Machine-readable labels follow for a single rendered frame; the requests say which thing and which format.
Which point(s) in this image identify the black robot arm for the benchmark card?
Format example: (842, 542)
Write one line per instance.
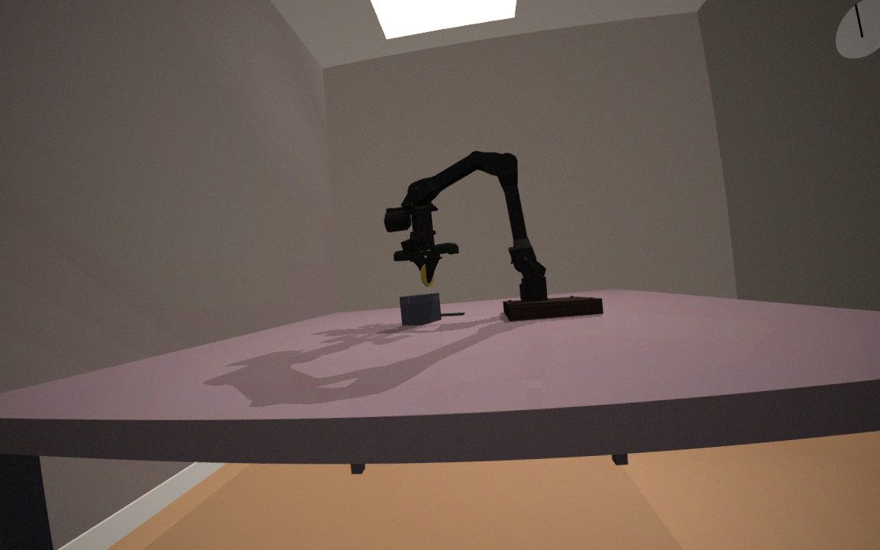
(417, 203)

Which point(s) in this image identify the gold coin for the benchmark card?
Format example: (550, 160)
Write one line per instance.
(424, 278)

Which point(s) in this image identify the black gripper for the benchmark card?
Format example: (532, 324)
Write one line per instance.
(432, 256)

